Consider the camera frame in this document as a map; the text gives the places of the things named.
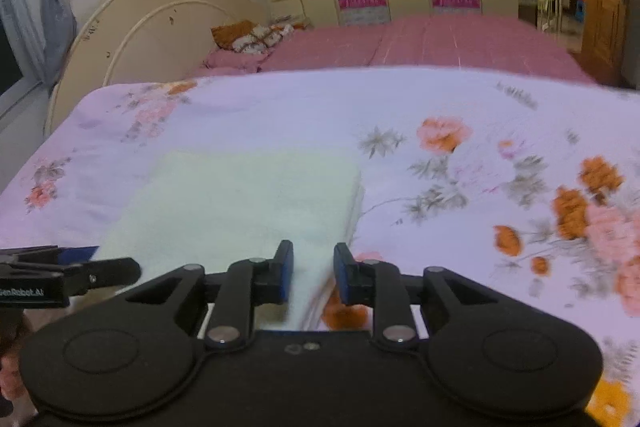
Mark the pink checked bed cover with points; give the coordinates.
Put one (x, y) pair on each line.
(450, 44)

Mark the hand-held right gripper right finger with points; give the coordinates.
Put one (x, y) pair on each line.
(341, 277)

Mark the white cloth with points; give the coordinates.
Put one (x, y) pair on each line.
(250, 202)

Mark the metal drying rack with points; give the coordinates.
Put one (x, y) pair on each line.
(551, 2)

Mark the cream bed headboard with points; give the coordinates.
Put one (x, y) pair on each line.
(150, 37)

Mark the blue stool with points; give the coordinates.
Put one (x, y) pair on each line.
(581, 9)

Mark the orange patterned pillow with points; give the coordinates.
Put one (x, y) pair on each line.
(245, 36)

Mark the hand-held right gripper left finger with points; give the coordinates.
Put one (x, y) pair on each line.
(284, 274)

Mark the floral bedsheet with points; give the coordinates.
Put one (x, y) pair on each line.
(450, 107)

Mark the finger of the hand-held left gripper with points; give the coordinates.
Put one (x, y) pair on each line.
(75, 253)
(110, 272)

